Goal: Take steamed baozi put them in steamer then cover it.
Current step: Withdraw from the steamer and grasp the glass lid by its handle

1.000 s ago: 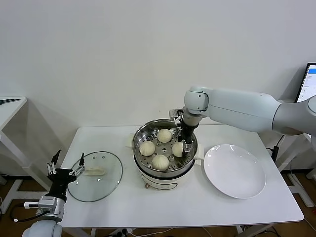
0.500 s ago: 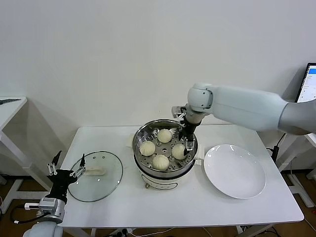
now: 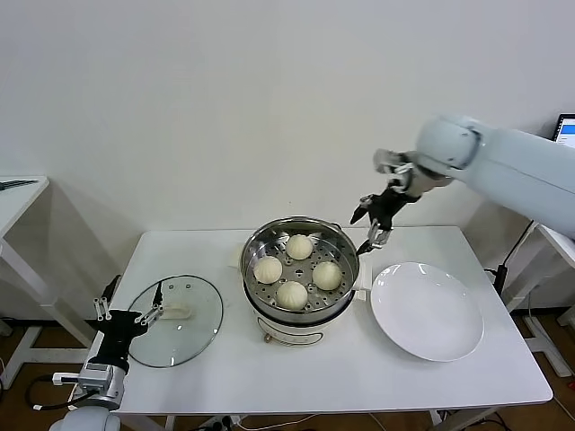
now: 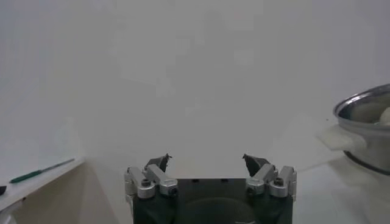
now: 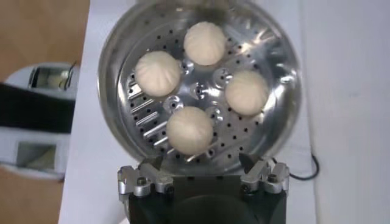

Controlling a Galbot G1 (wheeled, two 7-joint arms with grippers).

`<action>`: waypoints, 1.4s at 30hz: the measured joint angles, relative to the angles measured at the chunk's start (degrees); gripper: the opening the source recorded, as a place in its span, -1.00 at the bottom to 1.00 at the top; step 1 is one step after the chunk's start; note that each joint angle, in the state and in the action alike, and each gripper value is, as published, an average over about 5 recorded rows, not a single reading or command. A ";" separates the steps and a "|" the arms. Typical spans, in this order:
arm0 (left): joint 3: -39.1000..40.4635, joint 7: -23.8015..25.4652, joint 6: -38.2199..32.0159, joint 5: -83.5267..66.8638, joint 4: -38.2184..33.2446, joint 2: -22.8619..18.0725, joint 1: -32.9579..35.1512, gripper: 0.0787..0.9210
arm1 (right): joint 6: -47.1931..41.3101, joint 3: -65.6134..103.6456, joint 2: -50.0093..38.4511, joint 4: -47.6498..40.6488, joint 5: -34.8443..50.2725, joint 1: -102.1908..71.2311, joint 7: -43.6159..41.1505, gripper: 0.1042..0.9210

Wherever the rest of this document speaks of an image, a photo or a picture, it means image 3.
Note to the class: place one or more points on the white electric cooker pot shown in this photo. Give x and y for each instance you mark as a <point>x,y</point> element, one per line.
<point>292,334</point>

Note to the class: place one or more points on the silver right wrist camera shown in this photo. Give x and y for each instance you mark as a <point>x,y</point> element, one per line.
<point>386,160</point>

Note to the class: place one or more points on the grey open laptop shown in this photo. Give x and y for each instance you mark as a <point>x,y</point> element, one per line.
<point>567,128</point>

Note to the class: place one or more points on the dark grey flat device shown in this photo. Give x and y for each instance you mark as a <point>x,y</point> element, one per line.
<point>15,184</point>

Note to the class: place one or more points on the round glass pot lid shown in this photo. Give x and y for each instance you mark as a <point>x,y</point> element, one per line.
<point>202,323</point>

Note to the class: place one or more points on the white steamed baozi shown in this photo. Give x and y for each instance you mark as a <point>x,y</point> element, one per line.
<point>268,269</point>
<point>292,295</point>
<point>299,247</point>
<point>326,275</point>

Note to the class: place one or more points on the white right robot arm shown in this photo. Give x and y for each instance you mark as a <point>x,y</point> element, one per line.
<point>516,161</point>

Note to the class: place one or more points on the white power strip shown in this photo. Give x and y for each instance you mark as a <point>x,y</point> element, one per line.
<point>223,422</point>

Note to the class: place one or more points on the stainless steel steamer basket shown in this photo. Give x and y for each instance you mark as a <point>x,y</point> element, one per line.
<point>346,269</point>

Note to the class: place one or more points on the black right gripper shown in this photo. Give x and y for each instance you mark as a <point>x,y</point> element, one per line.
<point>388,206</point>

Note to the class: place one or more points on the white round plate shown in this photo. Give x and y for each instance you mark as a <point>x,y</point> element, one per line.
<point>427,314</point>

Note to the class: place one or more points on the white side table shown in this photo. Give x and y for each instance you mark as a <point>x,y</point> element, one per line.
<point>561,244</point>
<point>27,197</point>

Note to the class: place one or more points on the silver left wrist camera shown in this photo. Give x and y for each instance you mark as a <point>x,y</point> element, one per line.
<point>95,376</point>

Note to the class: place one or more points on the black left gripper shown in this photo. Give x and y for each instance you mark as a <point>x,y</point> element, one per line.
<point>119,330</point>

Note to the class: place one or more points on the white table leg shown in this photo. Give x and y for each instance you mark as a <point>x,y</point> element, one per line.
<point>169,423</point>
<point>436,416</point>

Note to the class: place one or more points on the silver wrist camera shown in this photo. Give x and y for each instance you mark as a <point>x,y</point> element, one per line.
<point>386,160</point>
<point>95,376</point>

